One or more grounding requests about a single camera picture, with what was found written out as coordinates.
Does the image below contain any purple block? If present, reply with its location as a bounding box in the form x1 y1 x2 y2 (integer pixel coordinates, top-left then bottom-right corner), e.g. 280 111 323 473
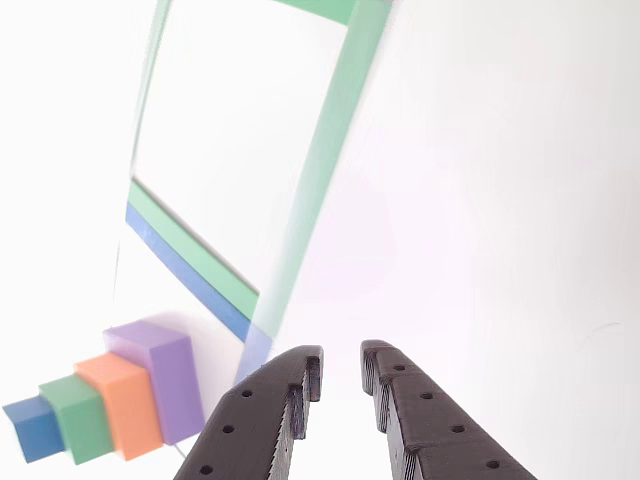
102 319 206 446

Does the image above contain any orange block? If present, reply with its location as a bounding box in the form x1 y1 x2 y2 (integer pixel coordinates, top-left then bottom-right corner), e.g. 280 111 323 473
73 351 165 462

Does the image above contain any green block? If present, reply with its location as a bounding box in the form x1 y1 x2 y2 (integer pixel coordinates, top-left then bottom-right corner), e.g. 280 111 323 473
37 373 116 466

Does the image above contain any small blue cube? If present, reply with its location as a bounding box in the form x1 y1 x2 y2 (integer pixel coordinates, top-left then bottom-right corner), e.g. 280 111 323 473
1 394 71 465

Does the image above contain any blue tape square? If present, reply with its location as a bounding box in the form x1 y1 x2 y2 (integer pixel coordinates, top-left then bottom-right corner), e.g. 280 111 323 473
124 201 276 386

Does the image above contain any green tape square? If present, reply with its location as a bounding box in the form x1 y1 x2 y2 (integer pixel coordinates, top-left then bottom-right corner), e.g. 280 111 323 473
127 0 394 339

